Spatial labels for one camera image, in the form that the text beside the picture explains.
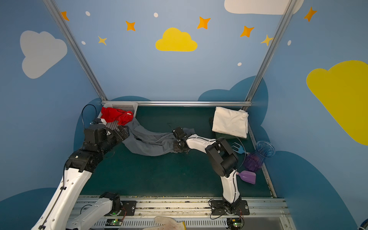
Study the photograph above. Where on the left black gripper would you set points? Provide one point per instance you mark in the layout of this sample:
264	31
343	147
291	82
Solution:
121	132

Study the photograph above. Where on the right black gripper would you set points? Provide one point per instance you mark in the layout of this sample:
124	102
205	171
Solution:
180	139

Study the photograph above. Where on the grey t shirt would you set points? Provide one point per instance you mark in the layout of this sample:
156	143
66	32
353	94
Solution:
144	142

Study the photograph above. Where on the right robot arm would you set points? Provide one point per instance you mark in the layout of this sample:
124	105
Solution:
223	160

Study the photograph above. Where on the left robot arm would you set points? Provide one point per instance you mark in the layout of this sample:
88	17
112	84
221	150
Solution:
78	169

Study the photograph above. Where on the red t shirt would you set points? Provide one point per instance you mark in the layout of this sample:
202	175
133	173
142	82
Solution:
121	116

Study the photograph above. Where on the white plastic laundry basket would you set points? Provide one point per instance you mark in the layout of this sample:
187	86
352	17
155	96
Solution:
126	106

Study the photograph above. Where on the folded white t shirt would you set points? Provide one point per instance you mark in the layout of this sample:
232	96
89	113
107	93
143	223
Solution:
230	122

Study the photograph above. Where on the white work glove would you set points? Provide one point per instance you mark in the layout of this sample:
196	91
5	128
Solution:
167	223

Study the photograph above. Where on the left circuit board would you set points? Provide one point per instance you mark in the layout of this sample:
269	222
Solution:
113	223

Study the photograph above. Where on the circuit board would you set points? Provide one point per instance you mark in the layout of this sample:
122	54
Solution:
113	223
234	224

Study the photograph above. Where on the right circuit board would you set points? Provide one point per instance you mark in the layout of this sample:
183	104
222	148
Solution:
234	224

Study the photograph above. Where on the horizontal aluminium frame bar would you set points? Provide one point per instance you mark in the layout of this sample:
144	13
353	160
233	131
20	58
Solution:
185	103

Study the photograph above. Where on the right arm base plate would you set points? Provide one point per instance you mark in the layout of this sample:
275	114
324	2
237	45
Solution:
221	208

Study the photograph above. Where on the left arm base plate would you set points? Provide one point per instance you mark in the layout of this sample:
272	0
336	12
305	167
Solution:
123	208

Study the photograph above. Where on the purple scoop pink handle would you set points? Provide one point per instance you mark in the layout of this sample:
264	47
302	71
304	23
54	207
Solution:
247	176

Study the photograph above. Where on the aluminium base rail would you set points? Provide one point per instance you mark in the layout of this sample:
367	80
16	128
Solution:
195	212

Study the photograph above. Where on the right aluminium frame post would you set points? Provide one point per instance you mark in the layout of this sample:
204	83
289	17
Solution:
281	28

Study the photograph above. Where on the aluminium frame post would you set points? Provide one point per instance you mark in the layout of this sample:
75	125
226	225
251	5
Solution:
62	24
281	28

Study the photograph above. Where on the left aluminium frame post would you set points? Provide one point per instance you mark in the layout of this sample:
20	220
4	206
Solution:
62	24

